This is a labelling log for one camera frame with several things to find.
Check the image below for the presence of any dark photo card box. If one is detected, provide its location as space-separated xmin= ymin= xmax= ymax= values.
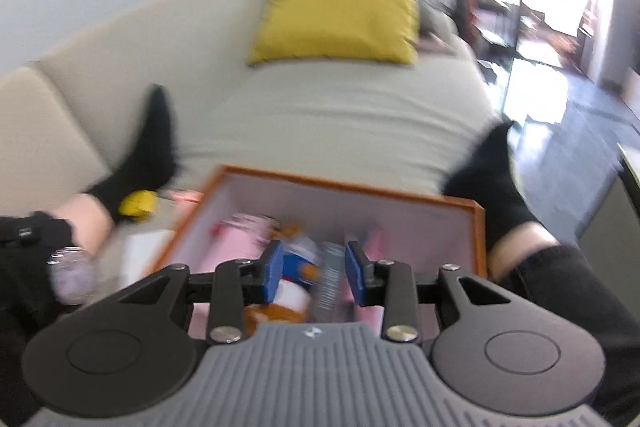
xmin=310 ymin=242 xmax=348 ymax=323

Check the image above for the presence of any plush toy keychain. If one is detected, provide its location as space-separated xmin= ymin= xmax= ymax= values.
xmin=245 ymin=225 xmax=321 ymax=331

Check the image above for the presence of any pink pouch bag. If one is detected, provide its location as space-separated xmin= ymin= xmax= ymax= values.
xmin=206 ymin=213 xmax=280 ymax=270

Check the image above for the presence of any yellow tape measure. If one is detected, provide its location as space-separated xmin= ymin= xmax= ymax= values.
xmin=118 ymin=190 xmax=156 ymax=221

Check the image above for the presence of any silver round compact mirror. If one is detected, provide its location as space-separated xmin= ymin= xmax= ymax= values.
xmin=47 ymin=246 xmax=98 ymax=307

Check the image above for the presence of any pink selfie stick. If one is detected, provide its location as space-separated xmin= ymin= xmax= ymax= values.
xmin=168 ymin=190 xmax=203 ymax=205

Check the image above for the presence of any orange cardboard box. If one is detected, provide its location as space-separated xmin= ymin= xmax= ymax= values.
xmin=153 ymin=166 xmax=487 ymax=335

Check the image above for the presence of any person left leg black sock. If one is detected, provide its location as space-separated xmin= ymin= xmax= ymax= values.
xmin=0 ymin=83 xmax=179 ymax=258

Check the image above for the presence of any person leg black sock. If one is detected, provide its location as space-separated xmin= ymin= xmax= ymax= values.
xmin=442 ymin=121 xmax=639 ymax=426
xmin=0 ymin=83 xmax=179 ymax=258

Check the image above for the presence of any person right leg black sock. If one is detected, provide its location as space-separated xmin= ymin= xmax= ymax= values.
xmin=442 ymin=121 xmax=639 ymax=426

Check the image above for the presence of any beige fabric sofa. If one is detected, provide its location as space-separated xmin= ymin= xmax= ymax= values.
xmin=1 ymin=0 xmax=496 ymax=216

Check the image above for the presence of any yellow cushion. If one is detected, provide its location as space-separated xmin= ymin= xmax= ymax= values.
xmin=247 ymin=0 xmax=420 ymax=65

